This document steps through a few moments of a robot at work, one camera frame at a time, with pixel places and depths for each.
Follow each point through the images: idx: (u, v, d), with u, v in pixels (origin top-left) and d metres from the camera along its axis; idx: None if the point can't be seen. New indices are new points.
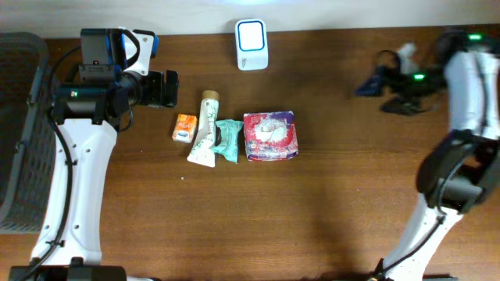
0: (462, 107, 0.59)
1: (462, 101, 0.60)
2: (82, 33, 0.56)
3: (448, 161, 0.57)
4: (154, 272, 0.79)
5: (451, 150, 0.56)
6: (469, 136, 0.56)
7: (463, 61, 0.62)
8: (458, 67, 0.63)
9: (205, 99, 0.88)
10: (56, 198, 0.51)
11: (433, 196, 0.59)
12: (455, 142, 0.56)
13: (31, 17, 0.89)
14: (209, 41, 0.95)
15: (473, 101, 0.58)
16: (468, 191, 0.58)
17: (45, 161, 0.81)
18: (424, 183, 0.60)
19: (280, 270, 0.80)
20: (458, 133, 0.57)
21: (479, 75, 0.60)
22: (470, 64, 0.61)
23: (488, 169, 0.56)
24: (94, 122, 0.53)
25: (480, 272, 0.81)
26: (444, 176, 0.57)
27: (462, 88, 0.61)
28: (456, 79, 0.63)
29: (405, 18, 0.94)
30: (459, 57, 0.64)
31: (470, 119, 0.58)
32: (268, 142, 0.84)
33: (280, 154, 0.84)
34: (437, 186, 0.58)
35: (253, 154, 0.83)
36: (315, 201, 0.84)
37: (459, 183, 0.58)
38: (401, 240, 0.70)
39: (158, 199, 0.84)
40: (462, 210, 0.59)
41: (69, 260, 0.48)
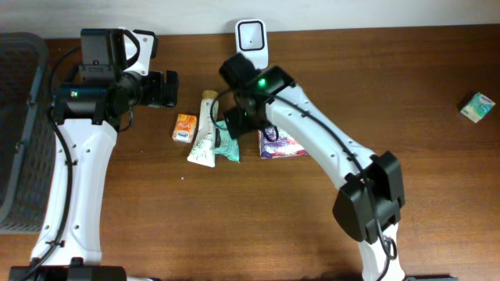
0: (322, 157, 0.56)
1: (312, 147, 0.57)
2: (82, 33, 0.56)
3: (361, 211, 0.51)
4: (154, 272, 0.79)
5: (355, 205, 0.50)
6: (357, 183, 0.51)
7: (273, 108, 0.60)
8: (277, 118, 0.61)
9: (205, 99, 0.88)
10: (56, 198, 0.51)
11: (373, 237, 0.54)
12: (354, 196, 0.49)
13: (31, 17, 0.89)
14: (209, 41, 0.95)
15: (324, 145, 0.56)
16: (392, 208, 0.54)
17: (45, 161, 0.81)
18: (358, 232, 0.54)
19: (281, 270, 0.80)
20: (348, 187, 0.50)
21: (302, 114, 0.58)
22: (286, 104, 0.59)
23: (391, 190, 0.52)
24: (94, 122, 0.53)
25: (480, 272, 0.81)
26: (369, 222, 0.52)
27: (299, 134, 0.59)
28: (287, 127, 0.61)
29: (405, 17, 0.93)
30: (270, 108, 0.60)
31: (338, 161, 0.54)
32: (286, 138, 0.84)
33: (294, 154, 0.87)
34: (372, 228, 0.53)
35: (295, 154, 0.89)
36: (314, 202, 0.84)
37: (383, 211, 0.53)
38: (363, 263, 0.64)
39: (157, 199, 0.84)
40: (395, 221, 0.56)
41: (69, 261, 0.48)
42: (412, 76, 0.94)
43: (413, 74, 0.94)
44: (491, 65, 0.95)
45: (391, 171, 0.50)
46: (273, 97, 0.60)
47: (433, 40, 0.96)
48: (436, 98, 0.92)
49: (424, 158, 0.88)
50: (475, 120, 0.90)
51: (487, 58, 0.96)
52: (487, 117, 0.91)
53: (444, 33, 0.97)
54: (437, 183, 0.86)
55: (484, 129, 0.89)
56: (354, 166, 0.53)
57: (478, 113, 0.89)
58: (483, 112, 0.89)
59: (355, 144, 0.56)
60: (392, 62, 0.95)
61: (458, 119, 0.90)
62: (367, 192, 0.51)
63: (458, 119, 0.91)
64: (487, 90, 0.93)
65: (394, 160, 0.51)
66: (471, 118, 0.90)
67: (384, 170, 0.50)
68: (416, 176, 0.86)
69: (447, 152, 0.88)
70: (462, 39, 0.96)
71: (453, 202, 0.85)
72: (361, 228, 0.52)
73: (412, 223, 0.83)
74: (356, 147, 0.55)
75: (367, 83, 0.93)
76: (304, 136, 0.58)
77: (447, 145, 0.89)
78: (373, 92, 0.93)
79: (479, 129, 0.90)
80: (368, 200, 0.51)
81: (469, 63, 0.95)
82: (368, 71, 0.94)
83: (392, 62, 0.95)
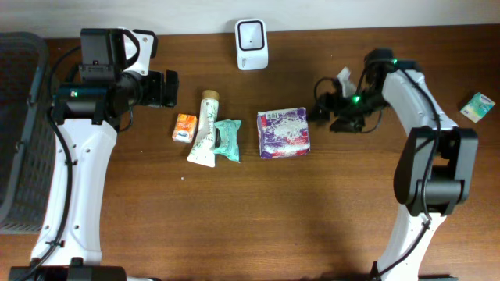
0: (410, 117, 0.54)
1: (403, 112, 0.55)
2: (82, 33, 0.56)
3: (416, 162, 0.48)
4: (154, 272, 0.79)
5: (416, 150, 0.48)
6: (427, 132, 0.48)
7: (393, 76, 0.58)
8: (388, 87, 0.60)
9: (205, 99, 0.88)
10: (55, 199, 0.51)
11: (416, 205, 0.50)
12: (418, 140, 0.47)
13: (30, 16, 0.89)
14: (209, 41, 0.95)
15: (416, 104, 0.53)
16: (450, 194, 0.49)
17: (45, 161, 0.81)
18: (402, 190, 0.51)
19: (280, 270, 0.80)
20: (419, 129, 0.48)
21: (412, 84, 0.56)
22: (401, 74, 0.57)
23: (458, 166, 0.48)
24: (94, 122, 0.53)
25: (480, 272, 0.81)
26: (421, 186, 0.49)
27: (398, 101, 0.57)
28: (392, 97, 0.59)
29: (405, 17, 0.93)
30: (389, 76, 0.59)
31: (426, 119, 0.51)
32: (286, 138, 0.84)
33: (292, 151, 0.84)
34: (418, 193, 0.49)
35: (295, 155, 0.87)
36: (314, 202, 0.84)
37: (439, 186, 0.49)
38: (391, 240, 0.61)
39: (157, 199, 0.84)
40: (444, 212, 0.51)
41: (69, 261, 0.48)
42: None
43: None
44: (492, 65, 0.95)
45: (467, 144, 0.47)
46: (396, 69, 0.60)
47: (434, 40, 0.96)
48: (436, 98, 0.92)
49: None
50: (475, 120, 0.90)
51: (487, 58, 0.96)
52: (487, 117, 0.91)
53: (444, 33, 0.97)
54: None
55: (484, 128, 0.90)
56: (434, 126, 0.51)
57: (478, 113, 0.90)
58: (483, 112, 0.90)
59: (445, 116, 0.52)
60: None
61: (458, 119, 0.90)
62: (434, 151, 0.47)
63: (458, 119, 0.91)
64: (487, 90, 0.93)
65: (474, 136, 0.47)
66: (471, 118, 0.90)
67: (459, 140, 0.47)
68: None
69: None
70: (462, 39, 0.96)
71: None
72: (409, 183, 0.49)
73: None
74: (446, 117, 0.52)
75: None
76: (403, 99, 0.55)
77: None
78: None
79: (479, 129, 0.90)
80: (430, 161, 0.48)
81: (469, 63, 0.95)
82: None
83: None
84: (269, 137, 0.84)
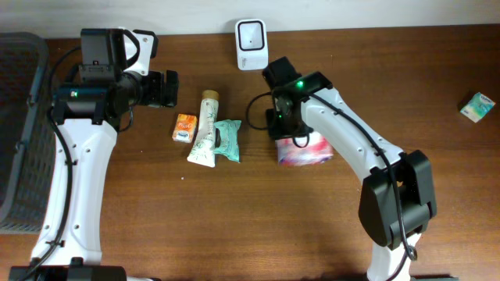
0: (351, 151, 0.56)
1: (342, 146, 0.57)
2: (81, 33, 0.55)
3: (383, 207, 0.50)
4: (154, 272, 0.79)
5: (380, 199, 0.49)
6: (382, 178, 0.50)
7: (308, 106, 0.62)
8: (309, 117, 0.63)
9: (205, 99, 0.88)
10: (56, 199, 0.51)
11: (396, 241, 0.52)
12: (379, 190, 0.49)
13: (31, 17, 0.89)
14: (209, 41, 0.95)
15: (355, 141, 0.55)
16: (422, 214, 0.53)
17: (45, 161, 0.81)
18: (380, 233, 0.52)
19: (280, 270, 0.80)
20: (373, 179, 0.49)
21: (334, 112, 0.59)
22: (321, 103, 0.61)
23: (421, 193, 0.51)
24: (94, 122, 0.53)
25: (480, 272, 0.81)
26: (393, 222, 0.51)
27: (330, 131, 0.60)
28: (319, 126, 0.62)
29: (404, 17, 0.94)
30: (305, 108, 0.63)
31: (367, 154, 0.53)
32: (303, 144, 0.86)
33: (313, 158, 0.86)
34: (394, 229, 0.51)
35: (291, 158, 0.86)
36: (314, 202, 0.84)
37: (411, 215, 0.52)
38: (374, 261, 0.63)
39: (158, 199, 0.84)
40: (421, 230, 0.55)
41: (69, 261, 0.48)
42: (412, 77, 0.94)
43: (413, 74, 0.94)
44: (491, 65, 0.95)
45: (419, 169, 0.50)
46: (308, 97, 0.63)
47: (433, 40, 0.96)
48: (436, 98, 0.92)
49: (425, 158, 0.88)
50: (475, 120, 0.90)
51: (488, 58, 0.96)
52: (487, 116, 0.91)
53: (444, 33, 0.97)
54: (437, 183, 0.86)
55: (483, 129, 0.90)
56: (380, 161, 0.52)
57: (478, 113, 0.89)
58: (483, 112, 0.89)
59: (384, 141, 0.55)
60: (392, 62, 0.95)
61: (458, 119, 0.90)
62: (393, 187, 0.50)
63: (458, 119, 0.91)
64: (487, 90, 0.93)
65: (421, 158, 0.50)
66: (471, 119, 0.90)
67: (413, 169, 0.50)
68: None
69: (447, 151, 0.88)
70: (462, 39, 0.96)
71: (453, 202, 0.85)
72: (385, 229, 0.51)
73: None
74: (385, 144, 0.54)
75: (367, 83, 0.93)
76: (330, 131, 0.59)
77: (447, 144, 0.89)
78: (373, 91, 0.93)
79: (479, 129, 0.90)
80: (394, 198, 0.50)
81: (469, 63, 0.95)
82: (368, 71, 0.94)
83: (391, 62, 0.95)
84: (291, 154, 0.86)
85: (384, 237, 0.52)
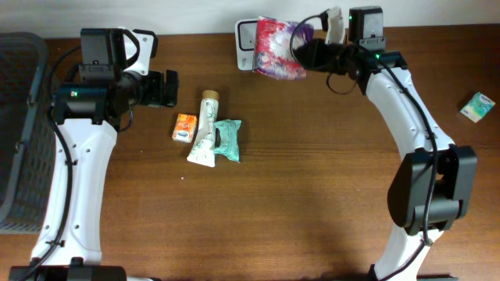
0: (402, 129, 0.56)
1: (396, 120, 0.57)
2: (81, 33, 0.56)
3: (415, 186, 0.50)
4: (154, 272, 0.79)
5: (415, 175, 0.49)
6: (425, 157, 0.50)
7: (376, 79, 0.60)
8: (373, 87, 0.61)
9: (205, 99, 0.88)
10: (56, 198, 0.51)
11: (415, 227, 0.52)
12: (417, 165, 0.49)
13: (31, 17, 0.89)
14: (209, 41, 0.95)
15: (409, 119, 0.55)
16: (450, 211, 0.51)
17: (45, 160, 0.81)
18: (401, 214, 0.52)
19: (280, 270, 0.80)
20: (415, 155, 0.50)
21: (401, 90, 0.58)
22: (388, 77, 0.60)
23: (456, 188, 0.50)
24: (94, 122, 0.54)
25: (480, 272, 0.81)
26: (418, 207, 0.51)
27: (389, 106, 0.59)
28: (378, 97, 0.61)
29: (404, 17, 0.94)
30: (373, 78, 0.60)
31: (419, 135, 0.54)
32: (280, 58, 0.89)
33: (288, 74, 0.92)
34: (418, 215, 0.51)
35: (263, 67, 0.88)
36: (314, 203, 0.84)
37: (439, 207, 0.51)
38: (387, 251, 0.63)
39: (158, 199, 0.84)
40: (442, 228, 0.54)
41: (68, 261, 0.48)
42: (412, 77, 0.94)
43: (413, 75, 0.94)
44: (491, 65, 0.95)
45: (463, 164, 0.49)
46: (379, 68, 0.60)
47: (433, 40, 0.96)
48: (435, 98, 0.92)
49: None
50: (475, 120, 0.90)
51: (488, 58, 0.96)
52: (487, 116, 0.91)
53: (444, 33, 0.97)
54: None
55: (483, 129, 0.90)
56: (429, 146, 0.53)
57: (478, 113, 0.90)
58: (482, 112, 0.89)
59: (439, 129, 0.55)
60: None
61: (458, 119, 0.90)
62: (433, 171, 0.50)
63: (458, 119, 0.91)
64: (487, 90, 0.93)
65: (470, 154, 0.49)
66: (471, 119, 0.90)
67: (457, 159, 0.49)
68: None
69: None
70: (462, 39, 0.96)
71: None
72: (408, 209, 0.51)
73: None
74: (438, 132, 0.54)
75: None
76: (391, 107, 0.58)
77: None
78: None
79: (479, 129, 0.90)
80: (428, 181, 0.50)
81: (469, 63, 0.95)
82: None
83: None
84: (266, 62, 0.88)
85: (403, 219, 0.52)
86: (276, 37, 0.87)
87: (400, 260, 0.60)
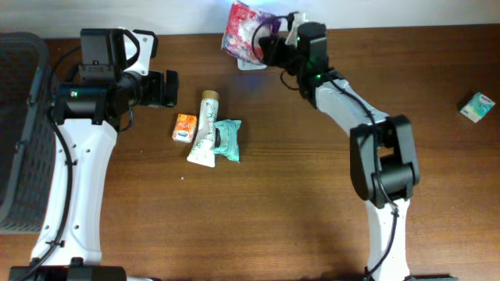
0: (348, 124, 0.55)
1: (343, 119, 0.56)
2: (81, 33, 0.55)
3: (364, 158, 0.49)
4: (154, 272, 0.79)
5: (359, 148, 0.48)
6: (366, 128, 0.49)
7: (321, 90, 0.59)
8: (321, 98, 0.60)
9: (205, 99, 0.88)
10: (56, 198, 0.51)
11: (379, 199, 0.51)
12: (360, 139, 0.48)
13: (31, 17, 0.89)
14: (209, 41, 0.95)
15: (349, 109, 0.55)
16: (403, 176, 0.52)
17: (45, 160, 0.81)
18: (362, 188, 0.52)
19: (280, 270, 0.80)
20: (357, 129, 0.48)
21: (340, 90, 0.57)
22: (330, 86, 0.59)
23: (401, 152, 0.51)
24: (94, 122, 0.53)
25: (480, 271, 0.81)
26: (374, 177, 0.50)
27: (335, 111, 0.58)
28: (329, 108, 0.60)
29: (404, 18, 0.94)
30: (317, 90, 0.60)
31: (359, 119, 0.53)
32: (246, 43, 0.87)
33: (251, 59, 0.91)
34: (376, 186, 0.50)
35: (230, 48, 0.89)
36: (315, 202, 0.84)
37: (393, 174, 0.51)
38: (371, 244, 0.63)
39: (158, 199, 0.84)
40: (405, 195, 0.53)
41: (69, 261, 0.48)
42: (412, 76, 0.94)
43: (413, 74, 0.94)
44: (491, 65, 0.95)
45: (402, 132, 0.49)
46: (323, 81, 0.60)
47: (434, 40, 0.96)
48: (435, 98, 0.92)
49: (426, 158, 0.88)
50: (475, 120, 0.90)
51: (488, 58, 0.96)
52: (487, 116, 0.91)
53: (444, 33, 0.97)
54: (437, 183, 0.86)
55: (484, 129, 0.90)
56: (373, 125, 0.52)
57: (477, 112, 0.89)
58: (482, 112, 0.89)
59: (376, 110, 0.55)
60: (393, 62, 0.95)
61: (458, 119, 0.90)
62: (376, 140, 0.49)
63: (458, 119, 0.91)
64: (487, 90, 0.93)
65: (405, 122, 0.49)
66: (471, 119, 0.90)
67: (396, 129, 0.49)
68: None
69: (447, 151, 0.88)
70: (462, 39, 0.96)
71: (453, 203, 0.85)
72: (366, 183, 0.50)
73: (412, 223, 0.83)
74: (376, 112, 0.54)
75: (367, 83, 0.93)
76: (336, 109, 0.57)
77: (448, 145, 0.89)
78: (373, 92, 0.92)
79: (479, 129, 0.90)
80: (374, 151, 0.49)
81: (469, 63, 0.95)
82: (368, 71, 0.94)
83: (392, 62, 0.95)
84: (233, 48, 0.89)
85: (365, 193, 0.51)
86: (247, 25, 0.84)
87: (382, 243, 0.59)
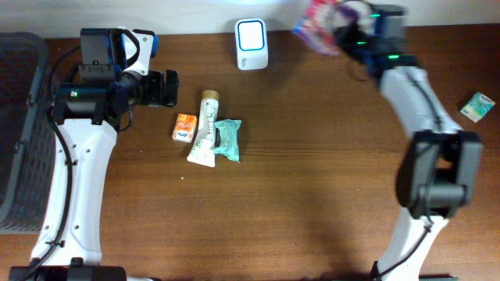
0: (410, 114, 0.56)
1: (405, 109, 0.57)
2: (81, 33, 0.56)
3: (419, 166, 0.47)
4: (154, 272, 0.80)
5: (418, 154, 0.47)
6: (427, 136, 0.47)
7: (394, 74, 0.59)
8: (388, 82, 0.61)
9: (205, 99, 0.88)
10: (56, 198, 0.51)
11: (417, 209, 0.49)
12: (422, 144, 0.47)
13: (30, 17, 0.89)
14: (209, 41, 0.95)
15: (416, 105, 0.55)
16: (452, 197, 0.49)
17: (45, 160, 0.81)
18: (404, 194, 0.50)
19: (280, 270, 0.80)
20: (419, 134, 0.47)
21: (412, 83, 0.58)
22: (402, 72, 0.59)
23: (460, 172, 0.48)
24: (94, 122, 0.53)
25: (480, 272, 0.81)
26: (421, 186, 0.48)
27: (400, 99, 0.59)
28: (394, 95, 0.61)
29: (404, 18, 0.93)
30: (388, 73, 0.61)
31: (422, 122, 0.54)
32: (319, 28, 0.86)
33: (322, 47, 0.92)
34: (421, 196, 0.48)
35: (303, 29, 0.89)
36: (315, 202, 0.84)
37: (444, 190, 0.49)
38: (391, 242, 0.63)
39: (158, 199, 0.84)
40: (446, 215, 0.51)
41: (68, 261, 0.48)
42: None
43: None
44: (492, 65, 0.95)
45: (469, 149, 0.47)
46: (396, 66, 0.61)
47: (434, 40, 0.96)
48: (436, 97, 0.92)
49: None
50: (475, 120, 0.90)
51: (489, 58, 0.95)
52: (487, 117, 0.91)
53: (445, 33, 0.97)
54: None
55: (484, 129, 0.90)
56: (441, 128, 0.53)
57: (477, 112, 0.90)
58: (483, 112, 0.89)
59: (448, 117, 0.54)
60: None
61: (458, 119, 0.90)
62: (436, 151, 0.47)
63: (459, 119, 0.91)
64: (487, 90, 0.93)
65: (474, 140, 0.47)
66: (472, 119, 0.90)
67: (462, 144, 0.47)
68: None
69: None
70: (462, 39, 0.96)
71: None
72: (410, 188, 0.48)
73: None
74: (446, 122, 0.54)
75: (368, 83, 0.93)
76: (400, 98, 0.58)
77: None
78: (373, 92, 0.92)
79: (480, 129, 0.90)
80: (432, 162, 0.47)
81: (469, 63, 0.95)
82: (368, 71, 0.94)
83: None
84: (309, 33, 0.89)
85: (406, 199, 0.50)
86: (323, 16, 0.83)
87: (403, 249, 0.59)
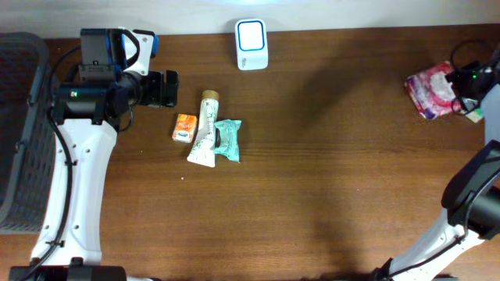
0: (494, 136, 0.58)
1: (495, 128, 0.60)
2: (82, 33, 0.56)
3: (478, 175, 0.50)
4: (155, 272, 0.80)
5: (486, 161, 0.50)
6: None
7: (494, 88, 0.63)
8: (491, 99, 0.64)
9: (205, 99, 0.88)
10: (56, 198, 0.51)
11: (459, 213, 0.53)
12: (494, 153, 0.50)
13: (30, 17, 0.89)
14: (209, 41, 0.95)
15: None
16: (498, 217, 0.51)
17: (45, 161, 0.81)
18: (450, 195, 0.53)
19: (281, 270, 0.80)
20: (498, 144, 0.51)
21: None
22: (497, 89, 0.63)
23: None
24: (94, 122, 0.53)
25: (480, 272, 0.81)
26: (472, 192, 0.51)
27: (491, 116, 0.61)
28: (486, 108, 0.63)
29: (404, 18, 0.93)
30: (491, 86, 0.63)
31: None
32: (432, 86, 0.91)
33: (422, 102, 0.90)
34: (466, 200, 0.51)
35: (413, 79, 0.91)
36: (316, 202, 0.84)
37: (491, 205, 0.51)
38: (416, 245, 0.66)
39: (158, 199, 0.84)
40: (484, 233, 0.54)
41: (68, 261, 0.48)
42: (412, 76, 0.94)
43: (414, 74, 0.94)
44: None
45: None
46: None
47: (434, 40, 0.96)
48: None
49: (425, 158, 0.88)
50: (475, 120, 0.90)
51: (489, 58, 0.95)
52: None
53: (445, 33, 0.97)
54: (437, 183, 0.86)
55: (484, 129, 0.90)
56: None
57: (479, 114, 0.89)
58: None
59: None
60: (393, 62, 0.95)
61: (459, 119, 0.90)
62: None
63: (459, 119, 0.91)
64: None
65: None
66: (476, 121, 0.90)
67: None
68: (416, 176, 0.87)
69: (447, 152, 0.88)
70: (462, 39, 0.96)
71: None
72: (460, 190, 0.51)
73: (412, 223, 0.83)
74: None
75: (367, 83, 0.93)
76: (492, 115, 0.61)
77: (448, 145, 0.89)
78: (373, 92, 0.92)
79: (480, 129, 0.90)
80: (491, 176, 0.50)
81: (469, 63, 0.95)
82: (368, 71, 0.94)
83: (392, 62, 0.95)
84: (421, 83, 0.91)
85: (451, 199, 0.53)
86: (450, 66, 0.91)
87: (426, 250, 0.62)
